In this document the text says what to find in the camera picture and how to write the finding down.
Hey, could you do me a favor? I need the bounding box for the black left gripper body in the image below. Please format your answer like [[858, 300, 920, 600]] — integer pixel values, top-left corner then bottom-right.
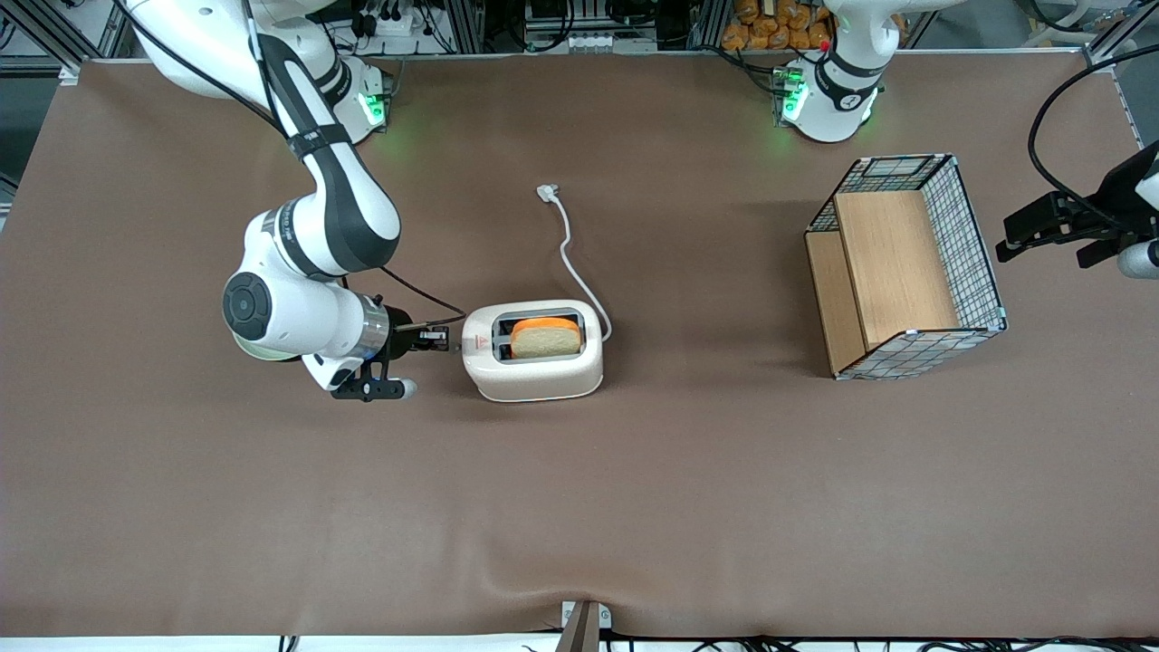
[[1055, 140, 1159, 244]]

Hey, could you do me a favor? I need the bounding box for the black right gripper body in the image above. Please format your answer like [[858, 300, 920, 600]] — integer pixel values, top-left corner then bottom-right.
[[388, 315, 427, 360]]

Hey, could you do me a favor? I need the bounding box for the white two-slot toaster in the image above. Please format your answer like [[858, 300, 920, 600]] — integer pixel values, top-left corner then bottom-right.
[[462, 299, 605, 403]]

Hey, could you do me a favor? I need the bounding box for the toast bread slice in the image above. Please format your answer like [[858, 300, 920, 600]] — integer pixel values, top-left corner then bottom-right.
[[510, 317, 583, 360]]

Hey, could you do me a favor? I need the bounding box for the wooden shelf insert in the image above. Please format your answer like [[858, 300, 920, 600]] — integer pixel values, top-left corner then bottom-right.
[[806, 190, 961, 374]]

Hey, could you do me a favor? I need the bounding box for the pale green round plate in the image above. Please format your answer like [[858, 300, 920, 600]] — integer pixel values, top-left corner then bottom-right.
[[231, 333, 302, 363]]

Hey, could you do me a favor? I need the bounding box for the white power strip with plugs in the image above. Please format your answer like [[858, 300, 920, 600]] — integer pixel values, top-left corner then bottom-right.
[[358, 5, 428, 39]]

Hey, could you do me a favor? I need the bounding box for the bag of orange buns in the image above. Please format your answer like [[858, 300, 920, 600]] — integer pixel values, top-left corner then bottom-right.
[[722, 0, 836, 53]]

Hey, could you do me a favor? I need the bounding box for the white multi-socket strip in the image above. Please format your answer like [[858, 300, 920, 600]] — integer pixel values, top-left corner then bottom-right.
[[525, 32, 658, 54]]

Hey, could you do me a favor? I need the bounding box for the black wire mesh basket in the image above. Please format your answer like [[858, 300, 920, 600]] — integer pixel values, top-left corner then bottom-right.
[[804, 154, 1008, 381]]

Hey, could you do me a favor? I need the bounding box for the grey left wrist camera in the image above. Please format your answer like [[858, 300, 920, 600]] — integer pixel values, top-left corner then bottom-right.
[[1078, 237, 1159, 280]]

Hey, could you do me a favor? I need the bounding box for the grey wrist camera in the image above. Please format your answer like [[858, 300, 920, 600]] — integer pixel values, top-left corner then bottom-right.
[[330, 360, 419, 403], [1078, 237, 1159, 280]]

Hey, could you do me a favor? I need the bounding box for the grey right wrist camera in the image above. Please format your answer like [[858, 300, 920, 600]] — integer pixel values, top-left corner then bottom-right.
[[330, 360, 419, 403]]

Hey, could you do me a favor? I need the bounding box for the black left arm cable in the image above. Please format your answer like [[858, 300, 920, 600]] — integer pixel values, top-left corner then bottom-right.
[[1028, 45, 1159, 227]]

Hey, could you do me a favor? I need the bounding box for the white toaster power cable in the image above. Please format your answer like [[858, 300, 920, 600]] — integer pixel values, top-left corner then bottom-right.
[[536, 184, 614, 343]]

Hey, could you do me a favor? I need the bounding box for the aluminium frame profile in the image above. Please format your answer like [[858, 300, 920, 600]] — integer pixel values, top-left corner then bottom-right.
[[1082, 0, 1159, 69]]

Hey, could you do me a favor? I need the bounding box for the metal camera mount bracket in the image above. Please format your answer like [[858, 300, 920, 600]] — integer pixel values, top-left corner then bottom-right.
[[554, 600, 614, 652]]

